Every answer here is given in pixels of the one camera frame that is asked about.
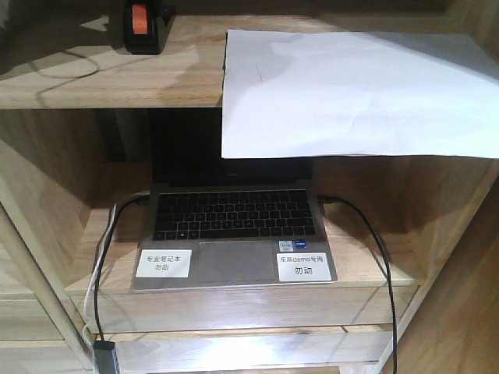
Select white paper sheet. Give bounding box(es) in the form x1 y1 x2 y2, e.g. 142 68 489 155
221 30 498 159

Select black stapler with orange label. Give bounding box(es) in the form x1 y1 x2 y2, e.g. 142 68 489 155
123 0 176 55

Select grey laptop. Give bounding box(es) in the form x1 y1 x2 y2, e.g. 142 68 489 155
133 108 338 291

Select white label right on laptop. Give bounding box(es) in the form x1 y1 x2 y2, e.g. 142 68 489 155
276 252 336 282

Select white label on laptop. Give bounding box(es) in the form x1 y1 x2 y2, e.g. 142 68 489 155
276 252 336 282
136 249 192 278

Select white label left on laptop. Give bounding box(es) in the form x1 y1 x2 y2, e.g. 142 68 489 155
136 249 192 278

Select wooden shelf unit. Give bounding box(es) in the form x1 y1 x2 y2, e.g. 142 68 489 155
1 1 498 373

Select grey usb adapter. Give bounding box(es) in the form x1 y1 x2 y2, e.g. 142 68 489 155
93 340 120 374

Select black cable right of laptop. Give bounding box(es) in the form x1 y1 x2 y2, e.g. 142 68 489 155
317 194 398 374

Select black cable of laptop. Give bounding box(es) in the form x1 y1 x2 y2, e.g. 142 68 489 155
94 192 150 344
317 194 398 374

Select black cable left of laptop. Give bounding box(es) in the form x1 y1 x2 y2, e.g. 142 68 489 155
94 192 150 344

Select white cable left of laptop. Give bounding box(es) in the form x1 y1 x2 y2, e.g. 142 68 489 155
82 189 150 344

